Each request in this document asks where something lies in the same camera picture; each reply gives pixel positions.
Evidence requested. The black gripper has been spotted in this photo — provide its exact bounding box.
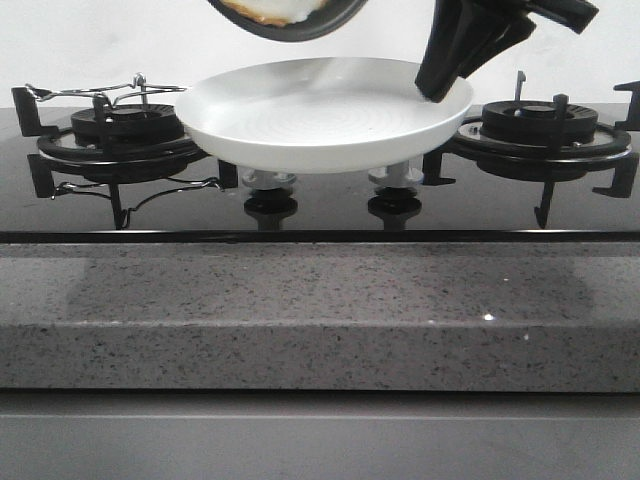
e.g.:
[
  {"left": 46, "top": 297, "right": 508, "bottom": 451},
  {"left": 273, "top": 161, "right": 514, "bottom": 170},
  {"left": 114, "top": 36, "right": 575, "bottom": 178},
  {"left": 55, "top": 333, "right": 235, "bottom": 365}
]
[{"left": 415, "top": 0, "right": 599, "bottom": 103}]

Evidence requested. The black frying pan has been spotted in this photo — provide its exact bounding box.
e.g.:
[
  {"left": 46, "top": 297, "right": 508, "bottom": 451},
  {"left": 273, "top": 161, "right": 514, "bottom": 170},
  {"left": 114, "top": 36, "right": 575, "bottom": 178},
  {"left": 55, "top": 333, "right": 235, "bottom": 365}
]
[{"left": 209, "top": 0, "right": 366, "bottom": 43}]

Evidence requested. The white round plate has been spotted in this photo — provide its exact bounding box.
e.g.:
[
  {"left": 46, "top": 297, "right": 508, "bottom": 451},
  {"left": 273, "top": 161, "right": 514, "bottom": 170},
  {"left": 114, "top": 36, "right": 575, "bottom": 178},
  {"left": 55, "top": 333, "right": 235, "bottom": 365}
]
[{"left": 175, "top": 57, "right": 474, "bottom": 174}]

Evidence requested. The white fried egg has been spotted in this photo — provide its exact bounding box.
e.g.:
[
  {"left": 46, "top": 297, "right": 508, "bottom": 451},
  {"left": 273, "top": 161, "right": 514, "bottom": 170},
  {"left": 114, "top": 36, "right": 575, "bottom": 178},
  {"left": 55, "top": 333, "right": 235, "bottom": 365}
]
[{"left": 222, "top": 0, "right": 327, "bottom": 27}]

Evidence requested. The black right gas burner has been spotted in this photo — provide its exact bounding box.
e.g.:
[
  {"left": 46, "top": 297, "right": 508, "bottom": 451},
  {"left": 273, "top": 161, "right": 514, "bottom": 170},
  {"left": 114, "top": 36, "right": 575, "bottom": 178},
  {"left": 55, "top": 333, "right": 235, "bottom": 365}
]
[{"left": 480, "top": 100, "right": 598, "bottom": 145}]

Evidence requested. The black gas burner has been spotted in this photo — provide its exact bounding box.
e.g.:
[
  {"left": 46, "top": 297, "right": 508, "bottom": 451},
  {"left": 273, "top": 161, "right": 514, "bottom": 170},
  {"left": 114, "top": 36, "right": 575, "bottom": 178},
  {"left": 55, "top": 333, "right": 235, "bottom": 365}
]
[
  {"left": 71, "top": 104, "right": 184, "bottom": 148},
  {"left": 480, "top": 100, "right": 598, "bottom": 145}
]

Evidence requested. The silver right stove knob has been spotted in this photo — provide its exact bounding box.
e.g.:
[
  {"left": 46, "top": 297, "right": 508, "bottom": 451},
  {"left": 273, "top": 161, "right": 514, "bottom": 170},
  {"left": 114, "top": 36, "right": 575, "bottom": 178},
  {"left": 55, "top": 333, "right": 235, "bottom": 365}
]
[{"left": 368, "top": 160, "right": 424, "bottom": 189}]

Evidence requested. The silver stove knob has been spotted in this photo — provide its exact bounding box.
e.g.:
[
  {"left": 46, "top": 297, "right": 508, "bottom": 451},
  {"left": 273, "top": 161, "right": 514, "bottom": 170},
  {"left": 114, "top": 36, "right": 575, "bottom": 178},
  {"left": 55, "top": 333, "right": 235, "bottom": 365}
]
[
  {"left": 368, "top": 160, "right": 424, "bottom": 189},
  {"left": 242, "top": 170, "right": 297, "bottom": 191}
]

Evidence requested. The black right pan support grate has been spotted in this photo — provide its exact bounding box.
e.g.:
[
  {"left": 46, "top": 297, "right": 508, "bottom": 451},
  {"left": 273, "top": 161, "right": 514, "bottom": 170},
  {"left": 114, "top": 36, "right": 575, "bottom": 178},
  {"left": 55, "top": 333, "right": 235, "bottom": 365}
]
[{"left": 422, "top": 71, "right": 639, "bottom": 228}]

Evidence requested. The black pan support grate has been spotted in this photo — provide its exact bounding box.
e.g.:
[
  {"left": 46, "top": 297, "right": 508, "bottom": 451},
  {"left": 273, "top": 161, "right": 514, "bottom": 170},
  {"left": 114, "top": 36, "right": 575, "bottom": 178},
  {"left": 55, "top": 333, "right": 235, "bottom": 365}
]
[
  {"left": 422, "top": 71, "right": 639, "bottom": 228},
  {"left": 12, "top": 85, "right": 239, "bottom": 229}
]

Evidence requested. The black glass gas cooktop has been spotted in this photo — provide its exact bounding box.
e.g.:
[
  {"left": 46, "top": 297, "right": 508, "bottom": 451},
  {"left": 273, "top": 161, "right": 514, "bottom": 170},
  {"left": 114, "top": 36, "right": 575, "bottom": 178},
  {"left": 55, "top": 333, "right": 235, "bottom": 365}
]
[{"left": 1, "top": 108, "right": 639, "bottom": 244}]

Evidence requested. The silver left stove knob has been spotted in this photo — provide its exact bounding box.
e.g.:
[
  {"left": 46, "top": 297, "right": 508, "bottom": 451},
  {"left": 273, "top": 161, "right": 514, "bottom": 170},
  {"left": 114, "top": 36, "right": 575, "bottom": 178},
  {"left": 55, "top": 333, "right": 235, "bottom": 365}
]
[{"left": 242, "top": 170, "right": 297, "bottom": 191}]

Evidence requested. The black left gas burner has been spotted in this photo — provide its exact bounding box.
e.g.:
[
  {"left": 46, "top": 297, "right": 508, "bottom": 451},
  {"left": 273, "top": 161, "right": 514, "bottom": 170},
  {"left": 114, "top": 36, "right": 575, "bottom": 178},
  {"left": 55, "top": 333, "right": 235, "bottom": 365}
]
[{"left": 71, "top": 104, "right": 184, "bottom": 148}]

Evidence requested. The black left pan support grate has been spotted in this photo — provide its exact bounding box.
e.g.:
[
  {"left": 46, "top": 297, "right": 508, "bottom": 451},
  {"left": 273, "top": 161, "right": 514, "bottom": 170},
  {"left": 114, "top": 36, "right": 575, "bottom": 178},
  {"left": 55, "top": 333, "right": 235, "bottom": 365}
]
[{"left": 12, "top": 85, "right": 239, "bottom": 229}]

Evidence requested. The grey cabinet drawer front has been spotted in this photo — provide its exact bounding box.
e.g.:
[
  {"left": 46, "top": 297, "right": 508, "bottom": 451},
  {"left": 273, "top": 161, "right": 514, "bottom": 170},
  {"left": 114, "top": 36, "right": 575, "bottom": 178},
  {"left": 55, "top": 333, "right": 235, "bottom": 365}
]
[{"left": 1, "top": 392, "right": 639, "bottom": 479}]

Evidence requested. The chrome wire pan stand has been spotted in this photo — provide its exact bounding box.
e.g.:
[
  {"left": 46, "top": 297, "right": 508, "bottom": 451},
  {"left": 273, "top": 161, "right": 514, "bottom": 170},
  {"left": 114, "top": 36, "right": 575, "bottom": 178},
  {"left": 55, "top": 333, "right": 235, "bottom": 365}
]
[{"left": 24, "top": 72, "right": 187, "bottom": 107}]

